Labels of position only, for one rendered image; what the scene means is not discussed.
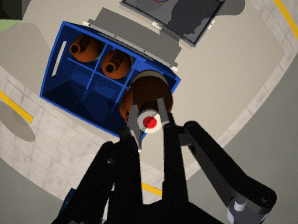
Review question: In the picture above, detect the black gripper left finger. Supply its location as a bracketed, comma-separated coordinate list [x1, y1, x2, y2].
[51, 104, 143, 224]

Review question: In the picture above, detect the blue divided crate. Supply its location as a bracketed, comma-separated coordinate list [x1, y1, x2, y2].
[39, 21, 181, 138]

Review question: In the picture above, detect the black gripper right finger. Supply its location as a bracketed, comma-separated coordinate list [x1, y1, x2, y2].
[157, 97, 277, 224]

